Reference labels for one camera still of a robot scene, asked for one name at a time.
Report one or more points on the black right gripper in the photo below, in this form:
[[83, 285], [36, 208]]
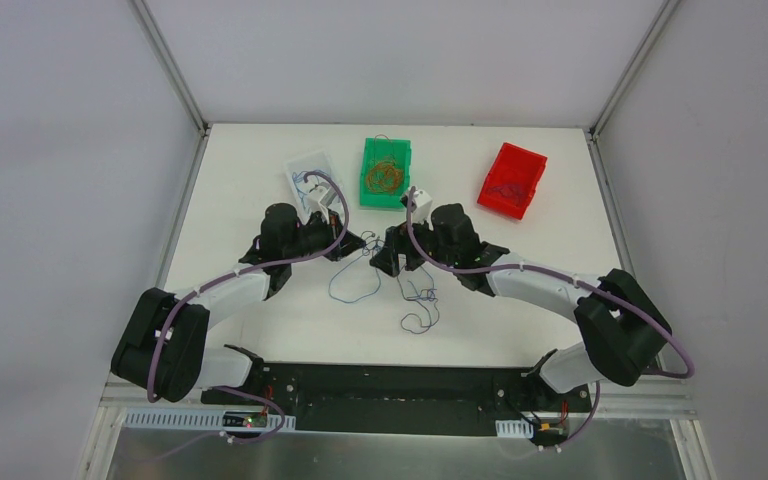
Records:
[[398, 248]]

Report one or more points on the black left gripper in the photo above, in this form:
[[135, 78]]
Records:
[[334, 238]]

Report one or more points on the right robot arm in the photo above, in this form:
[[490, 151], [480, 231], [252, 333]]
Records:
[[621, 330]]

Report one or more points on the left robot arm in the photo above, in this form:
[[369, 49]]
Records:
[[163, 347]]

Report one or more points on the white plastic bin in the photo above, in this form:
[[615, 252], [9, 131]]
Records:
[[300, 172]]

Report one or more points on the green plastic bin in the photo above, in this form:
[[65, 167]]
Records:
[[385, 172]]

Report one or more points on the red plastic bin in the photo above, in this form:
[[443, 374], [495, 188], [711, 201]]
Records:
[[511, 182]]

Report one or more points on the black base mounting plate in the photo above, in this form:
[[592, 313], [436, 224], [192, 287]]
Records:
[[451, 401]]

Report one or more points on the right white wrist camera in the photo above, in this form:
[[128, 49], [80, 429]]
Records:
[[419, 203]]

